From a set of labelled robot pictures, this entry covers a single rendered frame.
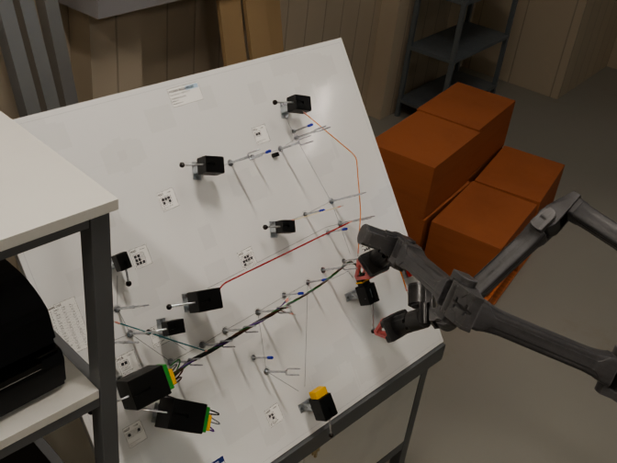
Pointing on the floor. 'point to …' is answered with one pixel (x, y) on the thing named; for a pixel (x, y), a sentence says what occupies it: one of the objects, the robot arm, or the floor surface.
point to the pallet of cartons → (465, 180)
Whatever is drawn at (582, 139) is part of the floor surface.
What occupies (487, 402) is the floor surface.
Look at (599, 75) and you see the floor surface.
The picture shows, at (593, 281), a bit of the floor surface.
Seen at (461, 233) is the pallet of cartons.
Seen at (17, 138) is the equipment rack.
